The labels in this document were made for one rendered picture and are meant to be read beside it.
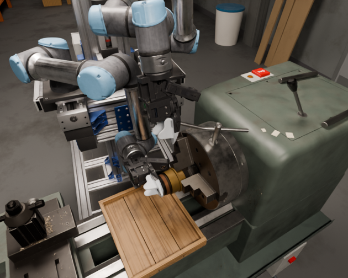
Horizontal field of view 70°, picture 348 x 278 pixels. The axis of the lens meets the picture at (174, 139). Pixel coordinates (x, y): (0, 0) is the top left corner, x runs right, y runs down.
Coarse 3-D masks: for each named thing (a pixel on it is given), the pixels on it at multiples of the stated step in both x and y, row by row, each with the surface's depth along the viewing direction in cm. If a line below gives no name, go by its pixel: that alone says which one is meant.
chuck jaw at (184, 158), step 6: (180, 138) 90; (186, 138) 90; (174, 144) 92; (180, 144) 89; (186, 144) 90; (180, 150) 89; (186, 150) 90; (174, 156) 91; (180, 156) 89; (186, 156) 90; (174, 162) 90; (180, 162) 90; (186, 162) 91; (192, 162) 92; (174, 168) 89; (180, 168) 90
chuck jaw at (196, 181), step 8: (192, 176) 90; (200, 176) 90; (184, 184) 87; (192, 184) 87; (200, 184) 86; (208, 184) 86; (184, 192) 88; (192, 192) 87; (200, 192) 86; (208, 192) 84; (216, 192) 84; (208, 200) 84
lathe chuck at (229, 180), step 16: (192, 128) 92; (192, 144) 88; (208, 144) 83; (224, 144) 84; (208, 160) 81; (224, 160) 81; (208, 176) 85; (224, 176) 81; (240, 176) 84; (224, 192) 83; (208, 208) 94
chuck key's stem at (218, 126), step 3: (216, 123) 77; (219, 123) 77; (216, 126) 77; (219, 126) 77; (216, 129) 77; (219, 129) 77; (213, 132) 79; (216, 132) 78; (219, 132) 79; (213, 135) 80; (216, 135) 79; (213, 138) 81; (216, 138) 81; (213, 141) 83
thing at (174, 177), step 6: (162, 174) 90; (168, 174) 88; (174, 174) 88; (180, 174) 89; (162, 180) 86; (168, 180) 87; (174, 180) 87; (180, 180) 87; (162, 186) 86; (168, 186) 86; (174, 186) 87; (180, 186) 88; (168, 192) 87; (174, 192) 88
